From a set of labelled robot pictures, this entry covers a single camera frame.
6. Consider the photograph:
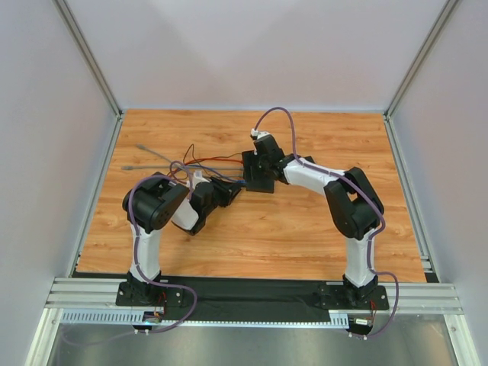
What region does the black network switch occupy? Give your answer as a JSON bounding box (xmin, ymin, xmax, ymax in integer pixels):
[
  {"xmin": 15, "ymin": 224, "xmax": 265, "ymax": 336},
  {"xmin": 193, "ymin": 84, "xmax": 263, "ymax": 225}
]
[{"xmin": 244, "ymin": 160, "xmax": 275, "ymax": 194}]

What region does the blue ethernet cable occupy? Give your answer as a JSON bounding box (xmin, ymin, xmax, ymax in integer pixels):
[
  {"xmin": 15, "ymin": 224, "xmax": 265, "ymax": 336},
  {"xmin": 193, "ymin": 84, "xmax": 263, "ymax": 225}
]
[{"xmin": 171, "ymin": 164, "xmax": 247, "ymax": 188}]

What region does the black power cable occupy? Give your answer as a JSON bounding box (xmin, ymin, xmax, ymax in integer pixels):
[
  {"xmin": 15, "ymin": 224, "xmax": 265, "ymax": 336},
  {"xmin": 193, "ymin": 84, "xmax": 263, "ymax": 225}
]
[{"xmin": 169, "ymin": 143, "xmax": 245, "ymax": 184}]

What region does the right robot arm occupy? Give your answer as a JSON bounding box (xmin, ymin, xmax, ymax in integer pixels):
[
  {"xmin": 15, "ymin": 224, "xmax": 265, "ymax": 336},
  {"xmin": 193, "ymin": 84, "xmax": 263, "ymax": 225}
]
[{"xmin": 242, "ymin": 129, "xmax": 384, "ymax": 303}]

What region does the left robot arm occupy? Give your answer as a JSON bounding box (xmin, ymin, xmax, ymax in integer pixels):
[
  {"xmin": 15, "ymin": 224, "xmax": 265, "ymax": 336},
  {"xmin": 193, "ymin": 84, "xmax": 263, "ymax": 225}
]
[{"xmin": 116, "ymin": 172, "xmax": 242, "ymax": 307}]

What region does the black power adapter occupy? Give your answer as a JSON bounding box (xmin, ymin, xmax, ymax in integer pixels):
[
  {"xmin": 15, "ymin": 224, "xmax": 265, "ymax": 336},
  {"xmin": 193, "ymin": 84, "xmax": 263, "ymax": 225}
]
[{"xmin": 296, "ymin": 156, "xmax": 315, "ymax": 166}]

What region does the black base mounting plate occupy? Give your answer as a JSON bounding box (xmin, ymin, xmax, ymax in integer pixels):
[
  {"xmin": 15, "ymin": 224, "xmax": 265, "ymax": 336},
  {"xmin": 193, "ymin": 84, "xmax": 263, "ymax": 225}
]
[{"xmin": 115, "ymin": 275, "xmax": 390, "ymax": 323}]

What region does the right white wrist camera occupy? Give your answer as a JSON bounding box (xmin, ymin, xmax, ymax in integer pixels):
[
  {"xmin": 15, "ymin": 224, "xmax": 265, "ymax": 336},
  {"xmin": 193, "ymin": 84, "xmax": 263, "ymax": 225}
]
[{"xmin": 250, "ymin": 129, "xmax": 270, "ymax": 141}]

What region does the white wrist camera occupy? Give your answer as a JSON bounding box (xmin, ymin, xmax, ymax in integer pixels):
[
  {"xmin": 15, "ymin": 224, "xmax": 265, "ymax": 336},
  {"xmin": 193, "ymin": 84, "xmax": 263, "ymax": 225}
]
[
  {"xmin": 192, "ymin": 170, "xmax": 208, "ymax": 185},
  {"xmin": 250, "ymin": 129, "xmax": 270, "ymax": 141}
]

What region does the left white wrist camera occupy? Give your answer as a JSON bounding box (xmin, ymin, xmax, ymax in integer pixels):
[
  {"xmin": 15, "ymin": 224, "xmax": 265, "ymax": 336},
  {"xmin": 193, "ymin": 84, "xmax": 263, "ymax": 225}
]
[{"xmin": 192, "ymin": 170, "xmax": 208, "ymax": 185}]

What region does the red ethernet cable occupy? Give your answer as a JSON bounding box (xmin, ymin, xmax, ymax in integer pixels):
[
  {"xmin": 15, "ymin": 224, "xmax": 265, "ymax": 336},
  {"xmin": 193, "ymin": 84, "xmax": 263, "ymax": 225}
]
[{"xmin": 182, "ymin": 150, "xmax": 245, "ymax": 167}]

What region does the upper grey ethernet cable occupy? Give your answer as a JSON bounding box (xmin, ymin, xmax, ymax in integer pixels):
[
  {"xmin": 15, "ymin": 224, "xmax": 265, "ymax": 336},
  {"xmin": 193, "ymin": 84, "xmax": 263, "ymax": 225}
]
[{"xmin": 135, "ymin": 143, "xmax": 180, "ymax": 169}]

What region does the right aluminium frame post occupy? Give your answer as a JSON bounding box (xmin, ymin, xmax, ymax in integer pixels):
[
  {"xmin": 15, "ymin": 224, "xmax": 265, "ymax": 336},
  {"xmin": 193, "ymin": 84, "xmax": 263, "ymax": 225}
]
[{"xmin": 384, "ymin": 0, "xmax": 463, "ymax": 117}]

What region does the aluminium frame post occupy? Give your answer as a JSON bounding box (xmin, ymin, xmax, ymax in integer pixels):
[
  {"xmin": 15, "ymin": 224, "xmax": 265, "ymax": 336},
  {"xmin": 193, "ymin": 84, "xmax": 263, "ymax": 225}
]
[
  {"xmin": 52, "ymin": 0, "xmax": 125, "ymax": 115},
  {"xmin": 384, "ymin": 0, "xmax": 463, "ymax": 117}
]

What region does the slotted cable duct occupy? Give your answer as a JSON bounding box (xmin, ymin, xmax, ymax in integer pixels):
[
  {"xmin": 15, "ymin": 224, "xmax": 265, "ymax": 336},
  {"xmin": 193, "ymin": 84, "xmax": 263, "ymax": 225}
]
[{"xmin": 59, "ymin": 309, "xmax": 372, "ymax": 329}]

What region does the front aluminium rail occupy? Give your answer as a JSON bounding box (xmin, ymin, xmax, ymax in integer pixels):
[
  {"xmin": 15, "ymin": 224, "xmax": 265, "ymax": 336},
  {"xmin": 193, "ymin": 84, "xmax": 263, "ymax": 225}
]
[{"xmin": 46, "ymin": 278, "xmax": 464, "ymax": 315}]

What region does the left aluminium frame post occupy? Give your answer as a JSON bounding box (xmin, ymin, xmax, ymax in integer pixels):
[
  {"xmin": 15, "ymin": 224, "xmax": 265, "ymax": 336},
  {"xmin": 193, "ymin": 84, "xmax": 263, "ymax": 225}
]
[{"xmin": 52, "ymin": 0, "xmax": 125, "ymax": 115}]

